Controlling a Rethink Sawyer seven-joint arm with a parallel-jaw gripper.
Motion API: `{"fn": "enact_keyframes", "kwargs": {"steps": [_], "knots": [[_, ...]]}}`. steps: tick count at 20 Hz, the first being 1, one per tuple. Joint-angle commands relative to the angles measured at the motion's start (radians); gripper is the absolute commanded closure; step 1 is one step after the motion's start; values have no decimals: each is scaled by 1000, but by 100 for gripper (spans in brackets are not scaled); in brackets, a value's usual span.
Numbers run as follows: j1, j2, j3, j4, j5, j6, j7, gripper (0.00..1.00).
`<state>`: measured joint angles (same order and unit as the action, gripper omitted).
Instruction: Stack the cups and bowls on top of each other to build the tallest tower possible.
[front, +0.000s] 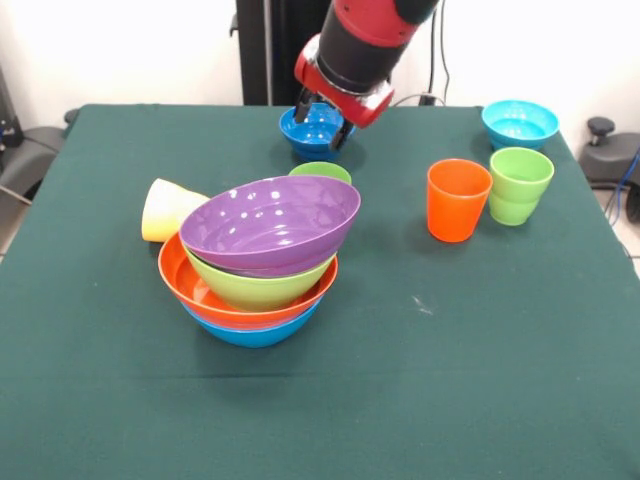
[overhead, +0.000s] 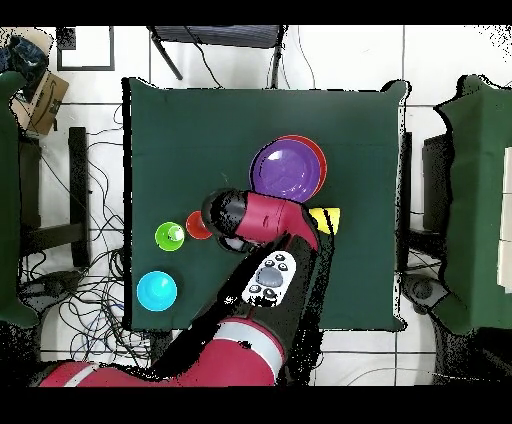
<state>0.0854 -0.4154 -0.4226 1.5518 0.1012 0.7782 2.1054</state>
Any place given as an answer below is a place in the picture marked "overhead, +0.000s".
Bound purple bowl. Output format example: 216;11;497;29
249;137;321;204

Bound ribbed yellow cup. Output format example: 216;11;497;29
308;206;342;236

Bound wide orange bowl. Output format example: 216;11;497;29
275;134;328;194

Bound light blue small bowl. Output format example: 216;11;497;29
135;270;179;312

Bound plain orange cup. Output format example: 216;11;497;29
185;210;213;241

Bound ribbed green cup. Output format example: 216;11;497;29
154;221;186;253

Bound dark green table cloth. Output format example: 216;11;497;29
121;76;411;332

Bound black power strip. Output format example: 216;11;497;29
150;331;174;361

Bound dark folding chair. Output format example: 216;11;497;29
146;24;289;90

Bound green cloth side table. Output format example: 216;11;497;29
433;74;512;335
0;70;41;329

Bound brown cardboard box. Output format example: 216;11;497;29
9;70;70;136

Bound black bag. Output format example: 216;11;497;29
8;35;50;101

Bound tangled black floor cables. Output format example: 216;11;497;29
17;103;177;369

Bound black stand frame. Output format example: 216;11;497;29
17;126;92;269
421;133;455;233

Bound black square frame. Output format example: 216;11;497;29
56;25;116;72

